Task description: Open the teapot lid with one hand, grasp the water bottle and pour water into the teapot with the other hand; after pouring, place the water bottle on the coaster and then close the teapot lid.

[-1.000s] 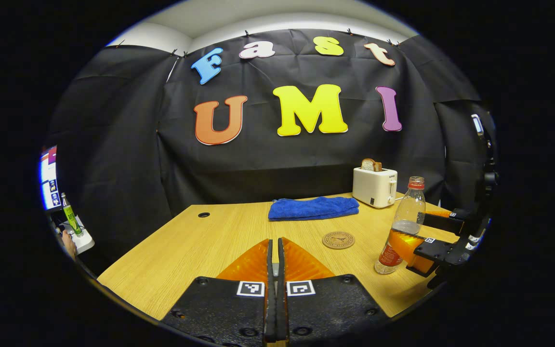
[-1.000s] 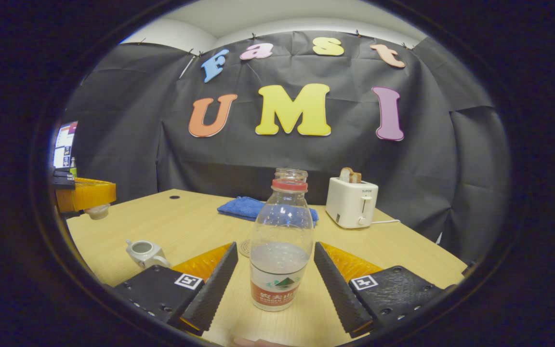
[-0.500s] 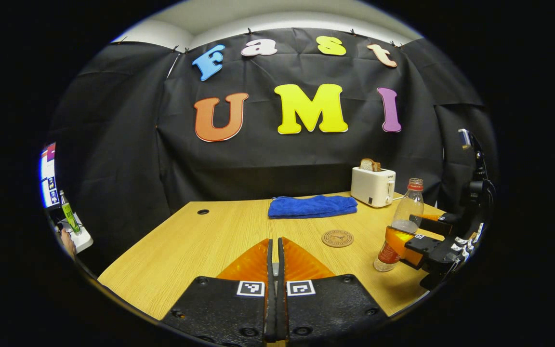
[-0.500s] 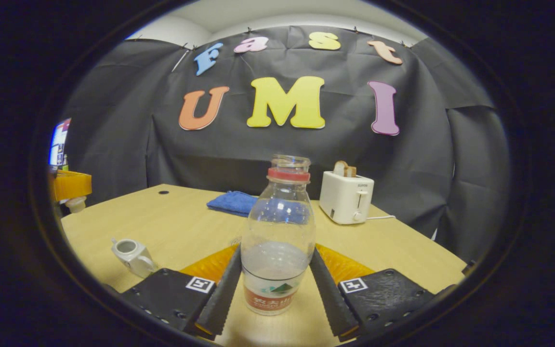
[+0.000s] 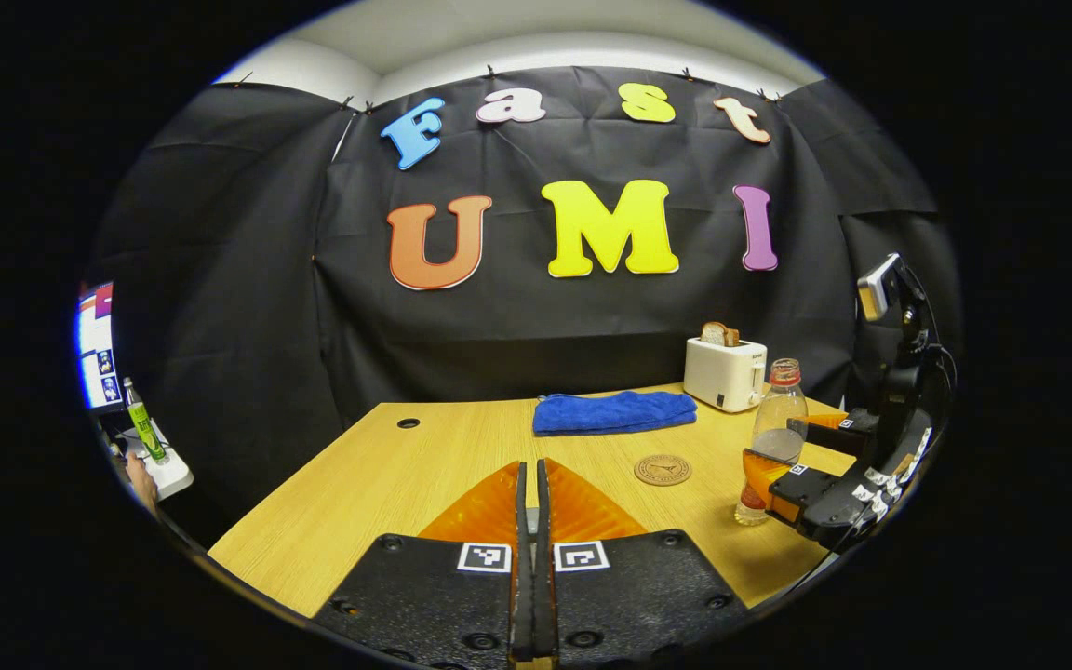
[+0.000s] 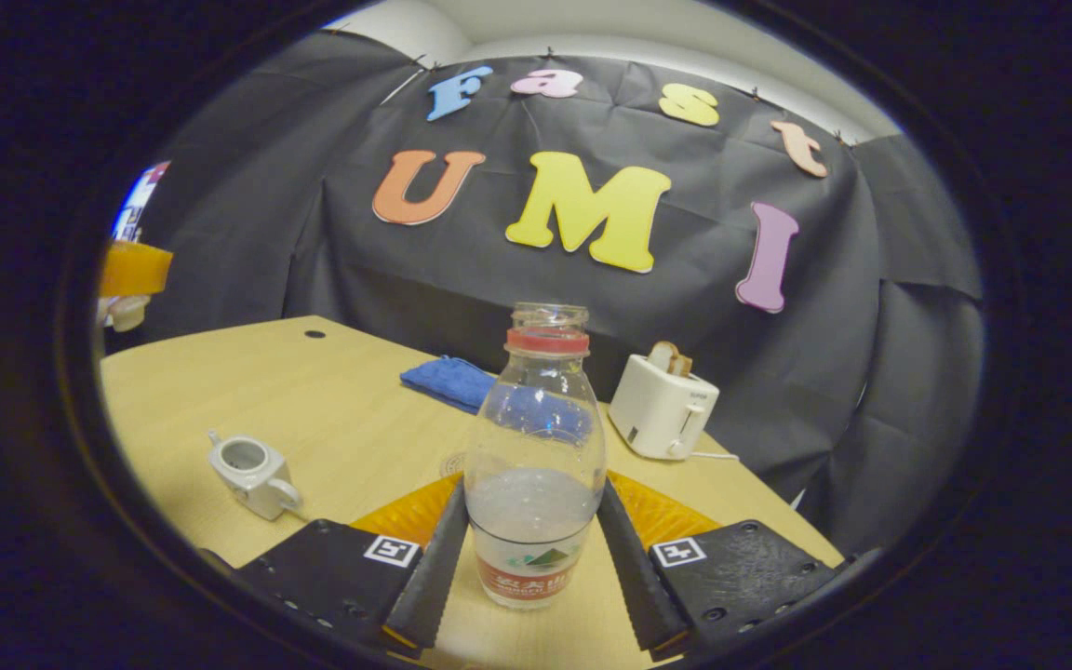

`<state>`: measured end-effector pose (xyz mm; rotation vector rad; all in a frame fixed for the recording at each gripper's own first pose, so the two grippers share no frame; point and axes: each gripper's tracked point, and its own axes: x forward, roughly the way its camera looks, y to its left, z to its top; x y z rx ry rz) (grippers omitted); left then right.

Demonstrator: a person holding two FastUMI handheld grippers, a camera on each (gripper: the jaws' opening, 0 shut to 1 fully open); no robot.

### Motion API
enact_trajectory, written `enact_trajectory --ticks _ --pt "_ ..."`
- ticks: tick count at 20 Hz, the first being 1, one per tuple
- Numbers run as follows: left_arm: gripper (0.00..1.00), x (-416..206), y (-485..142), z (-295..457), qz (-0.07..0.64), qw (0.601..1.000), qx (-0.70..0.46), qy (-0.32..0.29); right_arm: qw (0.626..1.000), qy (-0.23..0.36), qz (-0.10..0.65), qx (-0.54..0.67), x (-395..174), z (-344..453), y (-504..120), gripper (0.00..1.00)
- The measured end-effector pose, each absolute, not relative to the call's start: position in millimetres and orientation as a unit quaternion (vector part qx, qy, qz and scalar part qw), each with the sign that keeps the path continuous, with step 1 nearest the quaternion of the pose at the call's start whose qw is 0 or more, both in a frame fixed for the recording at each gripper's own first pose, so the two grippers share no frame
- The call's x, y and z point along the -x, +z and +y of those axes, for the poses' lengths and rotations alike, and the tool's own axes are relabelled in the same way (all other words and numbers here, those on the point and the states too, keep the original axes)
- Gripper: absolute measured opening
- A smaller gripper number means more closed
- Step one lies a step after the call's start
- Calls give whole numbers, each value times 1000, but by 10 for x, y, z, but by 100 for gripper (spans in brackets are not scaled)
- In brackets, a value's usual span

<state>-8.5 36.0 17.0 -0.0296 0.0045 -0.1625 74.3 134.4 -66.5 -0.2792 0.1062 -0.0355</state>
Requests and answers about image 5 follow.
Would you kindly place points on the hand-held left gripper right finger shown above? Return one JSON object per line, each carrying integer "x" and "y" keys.
{"x": 545, "y": 596}

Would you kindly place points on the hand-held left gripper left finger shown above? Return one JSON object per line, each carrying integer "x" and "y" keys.
{"x": 521, "y": 596}

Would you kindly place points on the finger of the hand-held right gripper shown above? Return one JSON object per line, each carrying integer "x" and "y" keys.
{"x": 820, "y": 435}
{"x": 810, "y": 498}

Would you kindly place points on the clear plastic water bottle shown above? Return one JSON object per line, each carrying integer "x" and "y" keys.
{"x": 778, "y": 414}

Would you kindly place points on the round wooden coaster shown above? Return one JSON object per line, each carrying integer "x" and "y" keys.
{"x": 663, "y": 469}

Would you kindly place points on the green drink bottle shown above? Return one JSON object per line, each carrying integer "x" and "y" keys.
{"x": 143, "y": 423}

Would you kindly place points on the white toaster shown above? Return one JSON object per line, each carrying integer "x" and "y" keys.
{"x": 722, "y": 374}

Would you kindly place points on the toast slice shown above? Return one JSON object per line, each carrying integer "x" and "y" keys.
{"x": 718, "y": 333}

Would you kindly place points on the blue folded towel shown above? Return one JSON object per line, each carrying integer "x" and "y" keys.
{"x": 615, "y": 412}

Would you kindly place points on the black backdrop cloth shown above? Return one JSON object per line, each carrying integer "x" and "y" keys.
{"x": 592, "y": 316}

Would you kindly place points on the white side table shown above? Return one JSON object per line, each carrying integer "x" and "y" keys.
{"x": 173, "y": 470}

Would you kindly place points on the computer monitor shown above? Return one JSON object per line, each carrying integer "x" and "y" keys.
{"x": 97, "y": 349}

